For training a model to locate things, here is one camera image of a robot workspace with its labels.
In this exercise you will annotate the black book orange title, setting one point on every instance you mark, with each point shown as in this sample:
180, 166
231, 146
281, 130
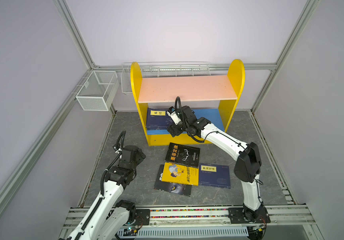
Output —
183, 155

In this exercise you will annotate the white mesh basket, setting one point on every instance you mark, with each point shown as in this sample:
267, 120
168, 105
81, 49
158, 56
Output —
98, 91

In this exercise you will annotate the yellow cartoon cover book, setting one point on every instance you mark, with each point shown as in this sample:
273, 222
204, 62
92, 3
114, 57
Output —
179, 174

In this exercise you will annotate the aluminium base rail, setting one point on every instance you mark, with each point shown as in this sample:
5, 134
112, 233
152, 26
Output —
203, 221

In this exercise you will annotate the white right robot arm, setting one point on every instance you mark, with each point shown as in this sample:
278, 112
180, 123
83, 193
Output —
247, 156

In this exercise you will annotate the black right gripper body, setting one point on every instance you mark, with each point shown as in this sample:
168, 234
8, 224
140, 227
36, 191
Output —
179, 129

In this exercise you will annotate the white wire rack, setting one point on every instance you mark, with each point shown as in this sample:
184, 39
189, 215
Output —
162, 70

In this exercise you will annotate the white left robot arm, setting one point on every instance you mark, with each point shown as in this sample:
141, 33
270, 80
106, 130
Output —
109, 195

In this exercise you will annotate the black wolf cover book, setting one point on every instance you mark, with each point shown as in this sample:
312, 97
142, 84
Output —
174, 188

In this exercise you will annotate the yellow wooden bookshelf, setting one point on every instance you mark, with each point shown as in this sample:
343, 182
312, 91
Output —
227, 89

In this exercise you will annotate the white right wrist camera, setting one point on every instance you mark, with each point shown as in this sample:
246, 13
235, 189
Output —
172, 113

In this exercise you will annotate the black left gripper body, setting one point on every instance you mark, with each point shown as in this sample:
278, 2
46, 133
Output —
140, 156

